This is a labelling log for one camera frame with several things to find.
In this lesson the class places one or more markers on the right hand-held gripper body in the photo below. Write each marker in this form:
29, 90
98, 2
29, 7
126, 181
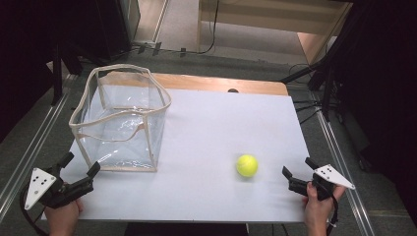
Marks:
323, 183

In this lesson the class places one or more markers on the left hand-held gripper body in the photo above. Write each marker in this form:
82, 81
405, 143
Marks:
72, 190

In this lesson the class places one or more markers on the yellow tennis ball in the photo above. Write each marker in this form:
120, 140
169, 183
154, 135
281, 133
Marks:
247, 165

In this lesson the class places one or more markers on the clear plastic tote bag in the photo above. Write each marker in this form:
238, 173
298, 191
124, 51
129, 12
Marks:
121, 113

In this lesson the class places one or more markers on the person's right hand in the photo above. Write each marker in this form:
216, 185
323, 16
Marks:
315, 211

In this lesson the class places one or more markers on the person's left hand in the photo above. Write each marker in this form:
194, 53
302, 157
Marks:
63, 219

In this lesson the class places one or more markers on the black metal stand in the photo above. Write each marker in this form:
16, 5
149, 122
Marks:
57, 75

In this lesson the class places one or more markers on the black tripod stand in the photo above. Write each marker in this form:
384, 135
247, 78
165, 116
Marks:
323, 78

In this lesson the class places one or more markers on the white table sheet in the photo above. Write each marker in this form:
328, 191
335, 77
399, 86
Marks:
209, 137

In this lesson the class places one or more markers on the dark cabinet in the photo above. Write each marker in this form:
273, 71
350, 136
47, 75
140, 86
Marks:
114, 26

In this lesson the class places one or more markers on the light wooden furniture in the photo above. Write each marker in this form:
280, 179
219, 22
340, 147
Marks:
262, 19

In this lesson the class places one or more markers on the aluminium floor rail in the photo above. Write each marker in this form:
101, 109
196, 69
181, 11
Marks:
29, 150
344, 170

